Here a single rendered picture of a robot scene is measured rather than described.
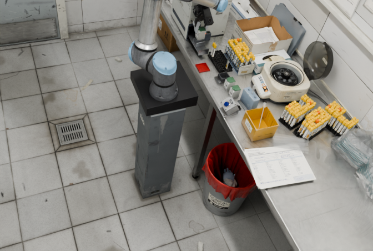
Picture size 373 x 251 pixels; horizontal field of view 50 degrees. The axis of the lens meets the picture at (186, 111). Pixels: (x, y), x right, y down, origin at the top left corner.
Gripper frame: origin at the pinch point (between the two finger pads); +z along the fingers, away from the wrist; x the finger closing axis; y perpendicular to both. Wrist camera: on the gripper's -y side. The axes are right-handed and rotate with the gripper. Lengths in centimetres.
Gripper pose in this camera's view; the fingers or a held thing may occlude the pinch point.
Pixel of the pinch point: (200, 31)
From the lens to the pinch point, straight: 243.6
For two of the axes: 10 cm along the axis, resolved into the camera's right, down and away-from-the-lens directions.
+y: -3.7, -7.3, 5.8
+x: -9.2, 2.0, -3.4
